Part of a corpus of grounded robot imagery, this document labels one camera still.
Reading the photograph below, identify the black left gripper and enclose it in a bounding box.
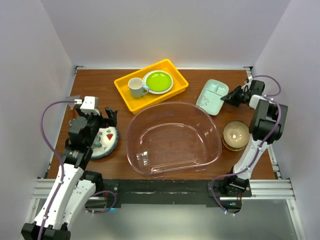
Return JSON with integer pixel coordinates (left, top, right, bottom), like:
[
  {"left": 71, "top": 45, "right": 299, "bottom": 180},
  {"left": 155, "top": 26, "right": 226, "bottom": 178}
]
[{"left": 75, "top": 105, "right": 117, "bottom": 147}]

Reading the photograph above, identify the mint divided rectangular plate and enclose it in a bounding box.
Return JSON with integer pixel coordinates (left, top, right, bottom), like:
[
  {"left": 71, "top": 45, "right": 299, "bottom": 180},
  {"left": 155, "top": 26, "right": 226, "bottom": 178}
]
[{"left": 196, "top": 79, "right": 229, "bottom": 116}]

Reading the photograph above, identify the teal glazed ceramic mug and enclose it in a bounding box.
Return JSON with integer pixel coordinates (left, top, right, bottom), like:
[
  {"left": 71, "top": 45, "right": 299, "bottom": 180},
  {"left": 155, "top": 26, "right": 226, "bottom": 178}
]
[{"left": 91, "top": 133, "right": 102, "bottom": 149}]

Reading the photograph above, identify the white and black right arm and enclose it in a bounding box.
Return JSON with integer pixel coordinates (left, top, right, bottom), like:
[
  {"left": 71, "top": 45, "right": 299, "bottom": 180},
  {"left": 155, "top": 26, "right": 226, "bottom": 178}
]
[{"left": 210, "top": 79, "right": 289, "bottom": 197}]

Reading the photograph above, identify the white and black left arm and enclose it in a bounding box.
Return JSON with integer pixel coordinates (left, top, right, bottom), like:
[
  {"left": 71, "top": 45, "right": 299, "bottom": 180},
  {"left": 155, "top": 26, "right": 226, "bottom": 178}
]
[{"left": 21, "top": 107, "right": 118, "bottom": 240}]

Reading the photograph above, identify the clear plastic bin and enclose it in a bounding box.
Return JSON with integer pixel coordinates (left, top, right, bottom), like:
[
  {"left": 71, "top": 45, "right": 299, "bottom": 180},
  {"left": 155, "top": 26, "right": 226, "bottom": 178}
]
[{"left": 126, "top": 101, "right": 222, "bottom": 178}]

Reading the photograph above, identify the dark blue patterned plate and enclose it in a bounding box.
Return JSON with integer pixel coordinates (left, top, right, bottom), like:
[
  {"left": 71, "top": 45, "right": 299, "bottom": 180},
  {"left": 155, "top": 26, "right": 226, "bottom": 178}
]
[{"left": 89, "top": 127, "right": 120, "bottom": 160}]

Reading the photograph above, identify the grey triangular scraper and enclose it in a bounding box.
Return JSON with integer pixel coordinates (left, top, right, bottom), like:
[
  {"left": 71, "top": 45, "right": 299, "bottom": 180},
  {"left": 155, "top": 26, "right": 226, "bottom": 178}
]
[{"left": 65, "top": 95, "right": 82, "bottom": 110}]

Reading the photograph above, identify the yellow plastic tray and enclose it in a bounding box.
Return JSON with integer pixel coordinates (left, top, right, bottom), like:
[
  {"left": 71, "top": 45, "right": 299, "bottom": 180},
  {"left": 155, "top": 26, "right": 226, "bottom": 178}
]
[{"left": 114, "top": 59, "right": 189, "bottom": 114}]

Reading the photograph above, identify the beige bowl with black rim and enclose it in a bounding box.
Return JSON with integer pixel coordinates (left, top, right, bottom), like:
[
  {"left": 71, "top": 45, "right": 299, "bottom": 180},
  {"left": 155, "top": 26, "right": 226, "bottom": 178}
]
[{"left": 222, "top": 120, "right": 250, "bottom": 148}]

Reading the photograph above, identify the yellow patterned bowl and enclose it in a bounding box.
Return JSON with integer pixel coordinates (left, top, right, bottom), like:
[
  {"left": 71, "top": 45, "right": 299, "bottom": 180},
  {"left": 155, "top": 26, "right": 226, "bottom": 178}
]
[{"left": 223, "top": 142, "right": 246, "bottom": 152}]

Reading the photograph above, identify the green plate white rim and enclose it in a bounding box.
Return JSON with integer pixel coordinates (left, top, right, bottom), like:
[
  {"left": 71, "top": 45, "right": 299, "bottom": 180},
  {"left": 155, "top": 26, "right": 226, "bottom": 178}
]
[{"left": 142, "top": 70, "right": 174, "bottom": 95}]

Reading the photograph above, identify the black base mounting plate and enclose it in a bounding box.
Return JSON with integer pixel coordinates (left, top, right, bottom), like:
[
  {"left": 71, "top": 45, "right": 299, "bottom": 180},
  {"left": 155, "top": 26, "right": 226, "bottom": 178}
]
[{"left": 84, "top": 178, "right": 253, "bottom": 216}]

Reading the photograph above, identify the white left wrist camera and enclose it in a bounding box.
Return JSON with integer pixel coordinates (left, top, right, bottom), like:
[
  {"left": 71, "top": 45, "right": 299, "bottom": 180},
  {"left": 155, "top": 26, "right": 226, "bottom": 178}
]
[{"left": 74, "top": 96, "right": 100, "bottom": 115}]

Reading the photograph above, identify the white mug blue handle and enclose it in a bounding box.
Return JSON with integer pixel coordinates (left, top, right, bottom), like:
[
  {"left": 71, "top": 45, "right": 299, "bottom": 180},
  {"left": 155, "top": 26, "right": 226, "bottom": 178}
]
[{"left": 128, "top": 77, "right": 150, "bottom": 99}]

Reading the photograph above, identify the aluminium table frame rail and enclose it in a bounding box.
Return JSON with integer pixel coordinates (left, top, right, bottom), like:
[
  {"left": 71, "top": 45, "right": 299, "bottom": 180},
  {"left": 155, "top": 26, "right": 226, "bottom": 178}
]
[{"left": 243, "top": 66, "right": 308, "bottom": 240}]

